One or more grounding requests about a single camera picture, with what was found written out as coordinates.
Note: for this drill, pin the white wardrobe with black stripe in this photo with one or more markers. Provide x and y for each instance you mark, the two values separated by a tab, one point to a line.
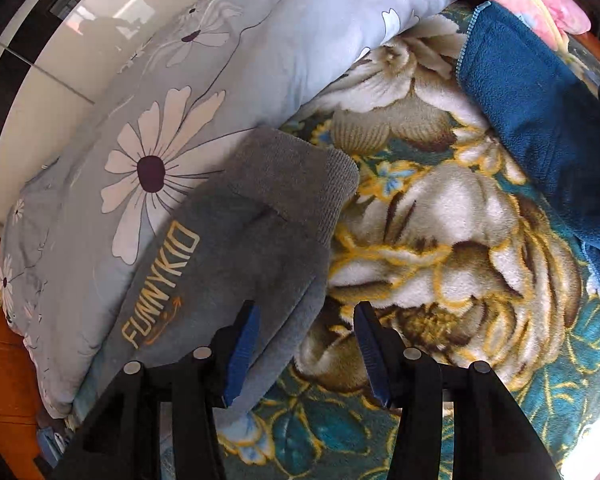
80	35

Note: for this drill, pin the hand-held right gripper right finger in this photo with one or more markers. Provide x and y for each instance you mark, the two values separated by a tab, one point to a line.
372	360

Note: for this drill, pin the pink quilted blanket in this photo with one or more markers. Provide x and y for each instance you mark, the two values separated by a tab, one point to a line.
545	0

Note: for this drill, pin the blue fleece jacket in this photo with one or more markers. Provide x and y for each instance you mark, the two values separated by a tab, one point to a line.
530	110

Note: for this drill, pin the teal floral plush blanket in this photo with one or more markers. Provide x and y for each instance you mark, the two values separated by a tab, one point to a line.
430	220

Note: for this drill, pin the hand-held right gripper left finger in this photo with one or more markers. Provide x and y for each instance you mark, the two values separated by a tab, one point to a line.
242	355

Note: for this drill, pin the grey sweatshirt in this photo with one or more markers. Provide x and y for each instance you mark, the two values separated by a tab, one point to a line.
240	240

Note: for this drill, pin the grey daisy print duvet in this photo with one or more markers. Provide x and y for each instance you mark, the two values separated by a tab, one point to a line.
130	110

